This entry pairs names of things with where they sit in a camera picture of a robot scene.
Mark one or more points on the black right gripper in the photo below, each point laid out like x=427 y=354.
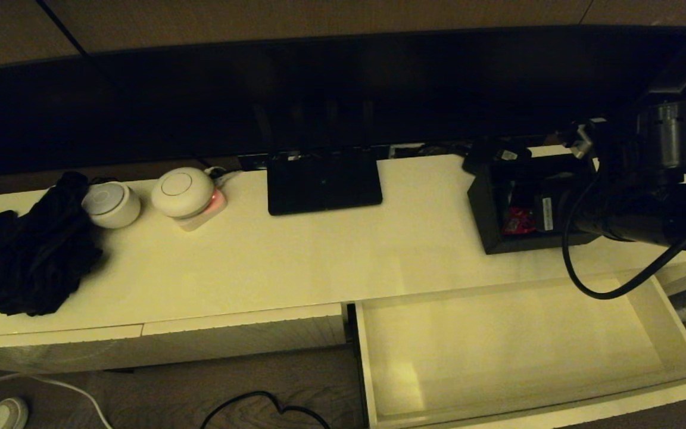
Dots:
x=557 y=214

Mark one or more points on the black compartment organizer box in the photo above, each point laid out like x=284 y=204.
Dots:
x=515 y=244

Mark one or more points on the white pull-out drawer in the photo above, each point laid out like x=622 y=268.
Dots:
x=498 y=345

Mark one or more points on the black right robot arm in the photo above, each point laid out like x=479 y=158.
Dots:
x=646 y=208

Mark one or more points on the white TV cabinet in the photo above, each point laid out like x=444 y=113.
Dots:
x=259 y=262

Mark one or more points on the white beadboard cabinet door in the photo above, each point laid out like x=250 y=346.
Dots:
x=51 y=351

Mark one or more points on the red snack packet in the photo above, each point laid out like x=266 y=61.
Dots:
x=518 y=221

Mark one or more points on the black set-top box white label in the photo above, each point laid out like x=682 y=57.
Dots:
x=486 y=154

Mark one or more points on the black router with antennas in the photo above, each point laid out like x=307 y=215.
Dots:
x=325 y=190

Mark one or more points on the white base pink light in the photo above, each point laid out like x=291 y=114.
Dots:
x=209 y=215

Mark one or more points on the white dome shaped device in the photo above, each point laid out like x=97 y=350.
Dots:
x=182 y=192

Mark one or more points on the black flat screen television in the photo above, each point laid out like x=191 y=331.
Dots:
x=140 y=107

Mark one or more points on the small white cylinder speaker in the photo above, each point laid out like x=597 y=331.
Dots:
x=111 y=205

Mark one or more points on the black crumpled cloth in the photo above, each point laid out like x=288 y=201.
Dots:
x=39 y=256

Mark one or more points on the white sneaker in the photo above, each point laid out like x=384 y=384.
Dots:
x=3 y=414

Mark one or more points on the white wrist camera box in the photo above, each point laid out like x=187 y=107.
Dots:
x=581 y=140

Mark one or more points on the dark wall frame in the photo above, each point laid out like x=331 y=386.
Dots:
x=676 y=59

